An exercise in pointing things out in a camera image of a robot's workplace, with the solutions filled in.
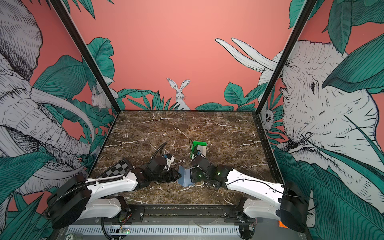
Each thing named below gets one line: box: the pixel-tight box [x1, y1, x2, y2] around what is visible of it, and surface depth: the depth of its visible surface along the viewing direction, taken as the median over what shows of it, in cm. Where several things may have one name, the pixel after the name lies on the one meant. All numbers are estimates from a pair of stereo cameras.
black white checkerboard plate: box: [98, 158, 132, 179], surface depth 88 cm
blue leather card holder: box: [178, 165, 193, 187], surface depth 85 cm
